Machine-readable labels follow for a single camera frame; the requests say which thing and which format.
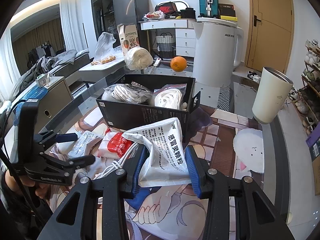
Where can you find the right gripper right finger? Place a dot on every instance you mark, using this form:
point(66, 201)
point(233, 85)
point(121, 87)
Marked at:
point(255, 215)

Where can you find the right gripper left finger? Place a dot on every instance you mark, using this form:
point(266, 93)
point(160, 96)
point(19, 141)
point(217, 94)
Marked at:
point(76, 216)

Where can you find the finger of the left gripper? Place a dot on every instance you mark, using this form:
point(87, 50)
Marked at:
point(70, 164)
point(49, 138)

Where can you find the red white balloon glue bag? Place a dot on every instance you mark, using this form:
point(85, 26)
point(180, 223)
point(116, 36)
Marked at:
point(113, 145)

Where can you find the white medicine granule bag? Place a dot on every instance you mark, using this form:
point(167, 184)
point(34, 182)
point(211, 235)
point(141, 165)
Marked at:
point(166, 165)

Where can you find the left hand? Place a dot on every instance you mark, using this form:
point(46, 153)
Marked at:
point(41, 190)

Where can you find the beige low cabinet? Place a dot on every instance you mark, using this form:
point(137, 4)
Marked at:
point(57, 97)

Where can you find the grey white side table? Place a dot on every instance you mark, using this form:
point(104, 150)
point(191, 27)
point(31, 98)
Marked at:
point(93, 73)

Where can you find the grey sofa with clothes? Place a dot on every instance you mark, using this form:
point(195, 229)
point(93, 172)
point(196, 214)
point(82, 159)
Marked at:
point(64, 64)

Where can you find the black cardboard box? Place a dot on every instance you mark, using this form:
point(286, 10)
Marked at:
point(126, 116)

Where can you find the open brown cardboard box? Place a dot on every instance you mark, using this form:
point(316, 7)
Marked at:
point(314, 152)

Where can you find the anime print table mat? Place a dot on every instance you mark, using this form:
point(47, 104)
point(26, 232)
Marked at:
point(167, 204)

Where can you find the bagged grey striped cloth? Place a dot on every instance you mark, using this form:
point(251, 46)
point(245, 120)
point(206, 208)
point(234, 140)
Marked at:
point(127, 92)

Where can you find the clear plastic bag with fruit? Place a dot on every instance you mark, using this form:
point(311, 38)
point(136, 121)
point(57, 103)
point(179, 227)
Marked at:
point(104, 51)

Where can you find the purple yoga mat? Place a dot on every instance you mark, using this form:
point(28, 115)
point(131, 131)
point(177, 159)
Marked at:
point(313, 137)

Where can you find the white yarn ball bag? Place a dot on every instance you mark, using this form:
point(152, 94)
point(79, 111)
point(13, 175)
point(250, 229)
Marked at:
point(138, 58)

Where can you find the orange fruit carton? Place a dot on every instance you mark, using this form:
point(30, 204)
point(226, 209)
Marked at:
point(128, 37)

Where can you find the bamboo shoe rack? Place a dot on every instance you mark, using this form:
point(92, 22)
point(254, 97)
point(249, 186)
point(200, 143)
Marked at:
point(306, 99)

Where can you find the cream tumbler cup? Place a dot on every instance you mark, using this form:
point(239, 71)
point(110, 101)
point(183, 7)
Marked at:
point(272, 92)

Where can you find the orange fruit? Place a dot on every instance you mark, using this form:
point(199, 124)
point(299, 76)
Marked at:
point(178, 64)

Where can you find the woven laundry basket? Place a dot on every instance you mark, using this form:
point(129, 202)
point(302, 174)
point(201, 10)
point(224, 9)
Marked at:
point(166, 45)

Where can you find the black glass cabinet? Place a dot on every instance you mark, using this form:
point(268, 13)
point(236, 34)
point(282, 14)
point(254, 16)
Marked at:
point(103, 18)

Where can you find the dark grey fridge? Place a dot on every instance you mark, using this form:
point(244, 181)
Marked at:
point(131, 12)

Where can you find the white drawer desk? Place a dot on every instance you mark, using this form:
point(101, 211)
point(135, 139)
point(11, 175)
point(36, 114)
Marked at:
point(181, 32)

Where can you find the wooden door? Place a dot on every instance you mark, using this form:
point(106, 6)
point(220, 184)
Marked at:
point(270, 35)

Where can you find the teal suitcase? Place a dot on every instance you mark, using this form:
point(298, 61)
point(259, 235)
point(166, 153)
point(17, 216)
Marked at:
point(209, 8)

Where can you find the black yellow stacked boxes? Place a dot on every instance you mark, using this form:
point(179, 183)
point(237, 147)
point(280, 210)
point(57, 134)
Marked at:
point(227, 12)

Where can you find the white handled knife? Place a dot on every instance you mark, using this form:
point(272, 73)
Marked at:
point(155, 65)

